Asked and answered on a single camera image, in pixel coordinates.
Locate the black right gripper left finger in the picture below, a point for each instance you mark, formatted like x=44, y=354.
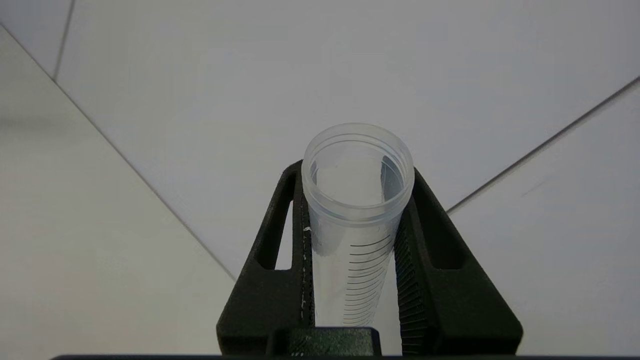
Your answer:
x=265, y=300

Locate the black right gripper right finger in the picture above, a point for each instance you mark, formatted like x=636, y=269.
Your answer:
x=455, y=310

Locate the test tube with yellow pigment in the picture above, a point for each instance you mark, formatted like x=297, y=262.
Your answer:
x=357, y=220

